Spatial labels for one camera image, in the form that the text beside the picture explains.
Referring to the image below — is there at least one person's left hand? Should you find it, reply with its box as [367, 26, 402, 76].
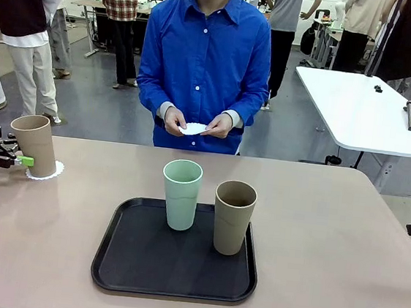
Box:
[200, 110, 235, 140]

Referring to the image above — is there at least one person in black shirt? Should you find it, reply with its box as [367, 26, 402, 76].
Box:
[0, 0, 75, 125]

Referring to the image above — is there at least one person in plaid shirt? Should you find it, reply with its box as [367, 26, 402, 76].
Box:
[83, 0, 152, 92]

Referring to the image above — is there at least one person in blue shirt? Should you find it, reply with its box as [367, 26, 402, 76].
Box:
[129, 0, 280, 159]

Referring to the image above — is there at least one white side table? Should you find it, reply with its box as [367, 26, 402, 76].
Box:
[287, 65, 411, 159]

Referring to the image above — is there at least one grey background desk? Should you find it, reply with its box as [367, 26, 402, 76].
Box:
[65, 0, 107, 59]

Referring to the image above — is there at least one person's right hand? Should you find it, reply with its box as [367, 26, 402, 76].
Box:
[162, 105, 191, 138]

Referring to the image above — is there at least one white scalloped paper coaster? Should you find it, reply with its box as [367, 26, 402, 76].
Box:
[24, 157, 67, 184]
[177, 120, 208, 139]

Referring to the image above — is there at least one black plastic tray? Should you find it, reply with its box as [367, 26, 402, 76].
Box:
[88, 192, 265, 308]

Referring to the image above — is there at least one pale green cup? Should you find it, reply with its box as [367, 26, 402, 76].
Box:
[157, 157, 206, 233]

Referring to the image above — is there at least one person in grey trousers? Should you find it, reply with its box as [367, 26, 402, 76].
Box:
[33, 0, 80, 81]

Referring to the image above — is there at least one black metal rod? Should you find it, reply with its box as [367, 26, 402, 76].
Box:
[402, 100, 411, 132]

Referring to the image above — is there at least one person's right forearm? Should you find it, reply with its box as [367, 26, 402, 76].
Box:
[133, 76, 179, 122]

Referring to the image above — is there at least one person in beige top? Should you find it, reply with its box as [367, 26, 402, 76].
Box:
[331, 0, 396, 78]

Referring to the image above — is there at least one white table leg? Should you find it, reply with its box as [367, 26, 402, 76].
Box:
[369, 153, 398, 194]

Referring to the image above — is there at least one black bag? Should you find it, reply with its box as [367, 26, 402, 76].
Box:
[298, 23, 317, 56]

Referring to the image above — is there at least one tan cup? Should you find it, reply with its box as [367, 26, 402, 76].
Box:
[208, 178, 260, 259]
[5, 112, 63, 179]

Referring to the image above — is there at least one person in grey tee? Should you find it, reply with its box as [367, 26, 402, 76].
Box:
[253, 0, 324, 116]

